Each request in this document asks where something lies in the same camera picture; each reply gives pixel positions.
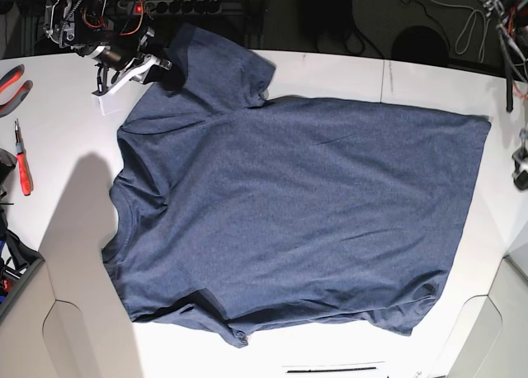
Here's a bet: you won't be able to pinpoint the red handled screwdriver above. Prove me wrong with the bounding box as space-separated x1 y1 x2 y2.
15 119 32 196

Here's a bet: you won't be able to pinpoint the red grey pliers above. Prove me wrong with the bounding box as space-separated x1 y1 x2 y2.
0 64 34 120

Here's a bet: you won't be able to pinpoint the white coiled cable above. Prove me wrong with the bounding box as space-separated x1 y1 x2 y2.
416 0 502 64

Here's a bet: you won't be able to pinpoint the black thin rod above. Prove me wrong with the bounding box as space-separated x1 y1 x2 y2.
285 366 379 374

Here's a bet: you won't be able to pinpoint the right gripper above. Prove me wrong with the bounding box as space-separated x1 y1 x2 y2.
76 26 155 71

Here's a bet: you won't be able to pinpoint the black bag with items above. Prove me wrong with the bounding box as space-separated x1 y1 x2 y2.
1 149 45 318

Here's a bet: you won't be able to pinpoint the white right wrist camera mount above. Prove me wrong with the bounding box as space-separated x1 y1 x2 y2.
92 54 172 116

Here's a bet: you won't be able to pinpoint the black power strip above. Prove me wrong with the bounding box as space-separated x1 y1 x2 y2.
133 0 224 17

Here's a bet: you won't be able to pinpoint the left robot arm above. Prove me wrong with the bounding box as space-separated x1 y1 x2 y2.
476 0 527 113

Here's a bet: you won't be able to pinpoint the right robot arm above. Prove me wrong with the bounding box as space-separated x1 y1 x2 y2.
44 0 154 72

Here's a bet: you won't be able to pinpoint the blue t-shirt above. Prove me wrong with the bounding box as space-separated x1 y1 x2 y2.
102 25 491 347

